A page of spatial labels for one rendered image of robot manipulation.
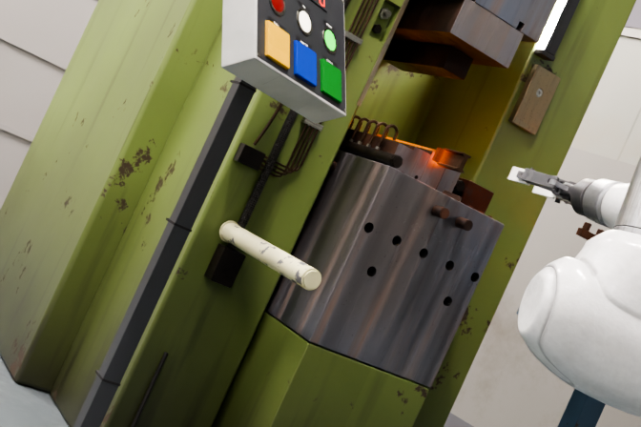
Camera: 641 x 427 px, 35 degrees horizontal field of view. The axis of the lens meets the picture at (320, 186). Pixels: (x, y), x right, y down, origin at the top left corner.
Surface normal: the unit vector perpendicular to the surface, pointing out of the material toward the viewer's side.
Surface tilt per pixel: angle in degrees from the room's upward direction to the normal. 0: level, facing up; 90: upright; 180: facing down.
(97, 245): 90
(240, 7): 90
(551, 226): 90
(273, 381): 90
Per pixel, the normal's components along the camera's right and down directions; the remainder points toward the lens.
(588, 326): -0.22, -0.04
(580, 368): -0.40, 0.55
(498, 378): -0.67, -0.33
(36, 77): 0.61, 0.26
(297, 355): -0.79, -0.38
